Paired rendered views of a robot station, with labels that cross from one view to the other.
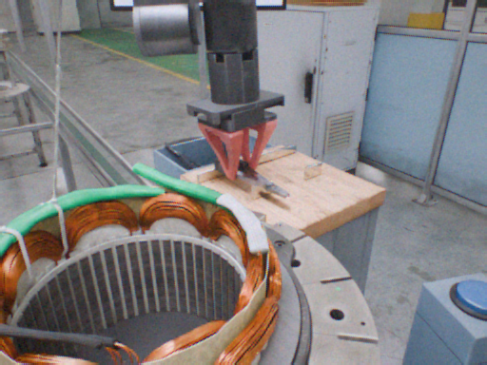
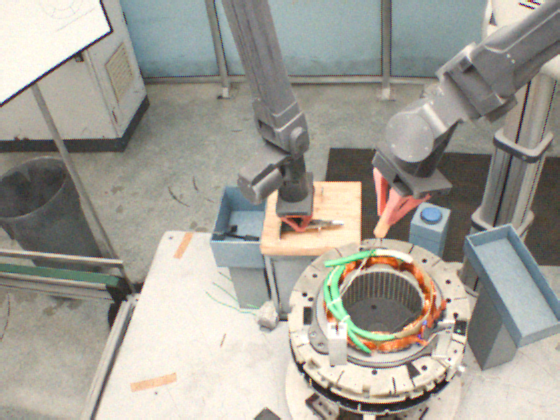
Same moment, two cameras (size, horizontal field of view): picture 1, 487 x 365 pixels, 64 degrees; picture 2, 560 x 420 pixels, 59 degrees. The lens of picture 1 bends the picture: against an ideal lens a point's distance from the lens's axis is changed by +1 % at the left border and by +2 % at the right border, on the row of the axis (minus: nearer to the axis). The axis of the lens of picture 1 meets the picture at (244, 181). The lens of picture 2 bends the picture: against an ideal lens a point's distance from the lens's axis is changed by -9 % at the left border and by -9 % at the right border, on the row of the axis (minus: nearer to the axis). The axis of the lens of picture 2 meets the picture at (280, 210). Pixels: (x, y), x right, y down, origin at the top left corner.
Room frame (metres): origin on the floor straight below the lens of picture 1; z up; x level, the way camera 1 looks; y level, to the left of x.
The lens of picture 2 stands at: (-0.09, 0.50, 1.89)
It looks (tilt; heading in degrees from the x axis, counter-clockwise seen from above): 46 degrees down; 320
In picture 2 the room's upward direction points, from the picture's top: 9 degrees counter-clockwise
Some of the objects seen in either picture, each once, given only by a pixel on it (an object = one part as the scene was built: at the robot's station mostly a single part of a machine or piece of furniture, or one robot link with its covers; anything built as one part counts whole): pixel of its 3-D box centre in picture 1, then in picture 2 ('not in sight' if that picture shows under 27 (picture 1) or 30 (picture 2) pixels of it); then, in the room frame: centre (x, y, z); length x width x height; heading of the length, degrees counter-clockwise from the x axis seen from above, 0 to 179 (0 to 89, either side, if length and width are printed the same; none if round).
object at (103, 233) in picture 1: (101, 233); not in sight; (0.27, 0.12, 1.12); 0.05 x 0.01 x 0.02; 131
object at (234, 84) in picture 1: (234, 83); (293, 184); (0.45, 0.01, 1.20); 0.10 x 0.07 x 0.07; 128
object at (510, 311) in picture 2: not in sight; (501, 315); (0.04, -0.17, 0.92); 0.25 x 0.11 x 0.28; 146
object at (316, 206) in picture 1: (278, 189); (313, 216); (0.46, -0.05, 1.05); 0.20 x 0.19 x 0.02; 38
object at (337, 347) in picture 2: not in sight; (338, 345); (0.19, 0.19, 1.14); 0.03 x 0.03 x 0.09; 41
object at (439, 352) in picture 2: not in sight; (443, 337); (0.07, 0.09, 1.15); 0.03 x 0.02 x 0.12; 33
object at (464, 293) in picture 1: (480, 296); (431, 214); (0.28, -0.22, 1.04); 0.04 x 0.04 x 0.01
